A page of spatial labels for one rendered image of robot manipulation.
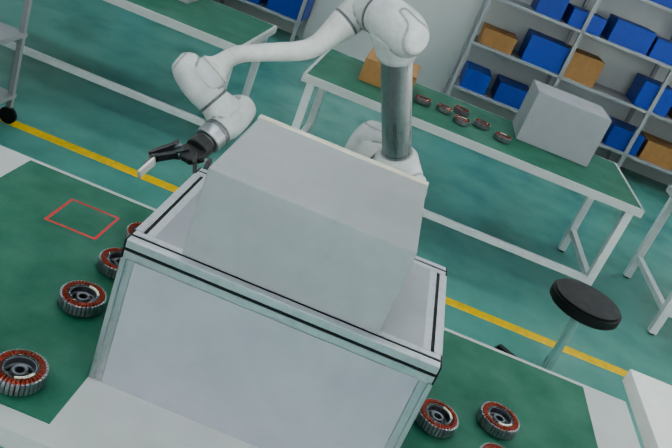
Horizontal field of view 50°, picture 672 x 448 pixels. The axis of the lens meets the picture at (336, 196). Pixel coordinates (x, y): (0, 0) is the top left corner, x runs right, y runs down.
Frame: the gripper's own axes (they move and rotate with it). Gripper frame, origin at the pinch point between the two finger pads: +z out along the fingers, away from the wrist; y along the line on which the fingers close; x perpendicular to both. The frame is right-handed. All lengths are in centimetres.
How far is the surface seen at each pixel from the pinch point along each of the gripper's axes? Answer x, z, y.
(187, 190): 25.7, 12.4, -22.9
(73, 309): 4.1, 44.1, -12.8
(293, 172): 47, 8, -49
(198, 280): 35, 35, -45
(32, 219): -8.5, 26.2, 24.3
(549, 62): -313, -547, -9
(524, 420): -29, -12, -118
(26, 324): 7, 54, -9
